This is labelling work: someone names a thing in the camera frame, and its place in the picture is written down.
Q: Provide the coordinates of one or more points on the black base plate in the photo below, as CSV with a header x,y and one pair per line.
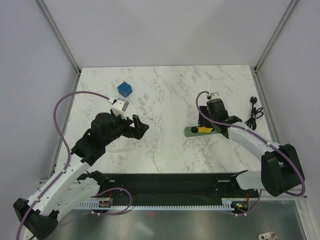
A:
x,y
169,189

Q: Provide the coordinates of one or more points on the white power strip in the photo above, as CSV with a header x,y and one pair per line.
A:
x,y
120,145

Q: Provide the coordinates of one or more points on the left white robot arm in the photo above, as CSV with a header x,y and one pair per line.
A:
x,y
37,213

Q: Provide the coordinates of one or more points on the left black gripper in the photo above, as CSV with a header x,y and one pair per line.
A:
x,y
136,132

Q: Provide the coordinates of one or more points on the left aluminium frame post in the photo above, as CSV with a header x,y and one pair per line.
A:
x,y
58,35

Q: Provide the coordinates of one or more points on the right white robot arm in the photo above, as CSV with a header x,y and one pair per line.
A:
x,y
280,169

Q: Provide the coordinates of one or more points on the aluminium frame post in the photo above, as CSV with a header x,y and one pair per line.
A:
x,y
280,26
58,35

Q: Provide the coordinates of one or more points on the yellow cube adapter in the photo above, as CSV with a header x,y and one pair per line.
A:
x,y
205,129

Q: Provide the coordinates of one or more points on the green power strip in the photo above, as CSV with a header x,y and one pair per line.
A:
x,y
192,131

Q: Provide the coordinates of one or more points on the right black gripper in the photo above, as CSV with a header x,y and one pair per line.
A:
x,y
205,123

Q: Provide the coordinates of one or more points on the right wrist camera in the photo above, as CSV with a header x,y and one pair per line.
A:
x,y
212,95

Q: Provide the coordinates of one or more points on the white cable duct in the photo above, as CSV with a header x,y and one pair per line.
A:
x,y
95,204

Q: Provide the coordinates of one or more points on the right aluminium frame post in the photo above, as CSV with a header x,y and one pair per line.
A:
x,y
280,26

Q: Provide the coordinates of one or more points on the blue cube adapter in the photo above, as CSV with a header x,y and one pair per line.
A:
x,y
124,89

